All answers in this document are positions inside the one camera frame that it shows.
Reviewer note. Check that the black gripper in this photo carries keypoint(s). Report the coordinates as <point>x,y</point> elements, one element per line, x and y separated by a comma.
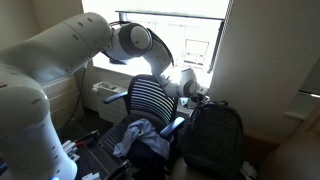
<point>199,99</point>

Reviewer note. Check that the black backpack bag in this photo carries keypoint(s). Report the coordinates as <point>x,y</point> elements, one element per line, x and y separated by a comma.
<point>213,140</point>

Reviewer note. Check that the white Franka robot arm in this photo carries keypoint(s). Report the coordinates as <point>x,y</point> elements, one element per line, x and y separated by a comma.
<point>50,66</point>

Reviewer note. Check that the black slatted office chair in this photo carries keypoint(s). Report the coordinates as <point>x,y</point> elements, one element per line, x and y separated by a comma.
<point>150,96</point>

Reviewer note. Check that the light blue crumpled cloth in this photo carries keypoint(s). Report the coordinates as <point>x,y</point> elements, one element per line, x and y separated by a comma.
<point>146,135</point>

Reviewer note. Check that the dark navy cloth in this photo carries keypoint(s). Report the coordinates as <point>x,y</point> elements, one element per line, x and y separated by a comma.
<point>146,160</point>

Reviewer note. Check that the small white cloth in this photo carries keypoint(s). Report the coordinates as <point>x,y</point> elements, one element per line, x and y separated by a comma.
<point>248,170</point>

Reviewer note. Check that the black perforated robot table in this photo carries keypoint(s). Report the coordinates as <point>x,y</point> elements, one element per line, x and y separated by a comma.
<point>93,160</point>

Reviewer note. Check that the light wooden cabinet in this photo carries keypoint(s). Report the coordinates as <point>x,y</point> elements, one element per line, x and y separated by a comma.
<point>61,100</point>

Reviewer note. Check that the dark window frame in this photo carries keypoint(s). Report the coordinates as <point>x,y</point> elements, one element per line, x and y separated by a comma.
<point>216,43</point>

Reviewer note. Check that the white wall radiator unit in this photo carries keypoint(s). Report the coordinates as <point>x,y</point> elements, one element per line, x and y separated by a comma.
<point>106,95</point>

